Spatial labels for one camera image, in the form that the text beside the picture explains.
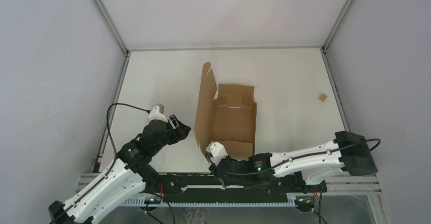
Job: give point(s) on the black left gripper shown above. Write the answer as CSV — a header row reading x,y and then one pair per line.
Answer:
x,y
180,132

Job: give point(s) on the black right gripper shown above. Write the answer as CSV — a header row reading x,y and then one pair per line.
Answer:
x,y
226,183

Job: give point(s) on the brown cardboard box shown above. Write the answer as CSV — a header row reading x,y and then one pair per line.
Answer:
x,y
226,113

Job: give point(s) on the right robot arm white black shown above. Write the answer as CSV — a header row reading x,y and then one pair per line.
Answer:
x,y
348,152

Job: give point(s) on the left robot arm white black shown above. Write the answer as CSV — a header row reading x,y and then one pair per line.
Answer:
x,y
130,173

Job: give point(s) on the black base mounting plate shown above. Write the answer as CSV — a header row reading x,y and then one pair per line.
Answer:
x,y
204,188

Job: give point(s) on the small brown cardboard scrap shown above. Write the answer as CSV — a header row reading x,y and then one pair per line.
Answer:
x,y
323,97

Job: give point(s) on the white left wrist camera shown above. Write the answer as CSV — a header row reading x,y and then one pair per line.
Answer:
x,y
157,113

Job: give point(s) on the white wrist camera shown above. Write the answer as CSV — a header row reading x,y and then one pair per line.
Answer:
x,y
215,152
157,113

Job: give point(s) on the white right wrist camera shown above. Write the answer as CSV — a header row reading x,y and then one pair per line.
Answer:
x,y
215,152

